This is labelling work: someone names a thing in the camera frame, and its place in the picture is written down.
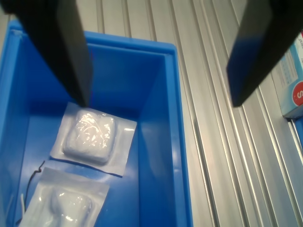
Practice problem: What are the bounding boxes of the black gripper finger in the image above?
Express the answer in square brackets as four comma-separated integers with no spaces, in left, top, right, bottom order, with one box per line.
[226,0,303,108]
[0,0,93,108]

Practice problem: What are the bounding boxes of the white gauze bandage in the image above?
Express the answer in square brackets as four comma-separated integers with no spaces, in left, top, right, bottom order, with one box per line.
[49,101,138,177]
[16,166,111,227]

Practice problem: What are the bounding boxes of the blue white cardboard carton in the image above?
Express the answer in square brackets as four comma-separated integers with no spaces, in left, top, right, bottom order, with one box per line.
[271,30,303,119]

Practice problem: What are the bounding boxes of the small open blue bin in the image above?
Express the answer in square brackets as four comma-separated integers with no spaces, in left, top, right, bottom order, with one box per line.
[0,18,194,227]

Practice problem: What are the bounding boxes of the thin black thread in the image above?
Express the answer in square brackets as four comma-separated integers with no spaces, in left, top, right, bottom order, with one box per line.
[25,160,46,201]

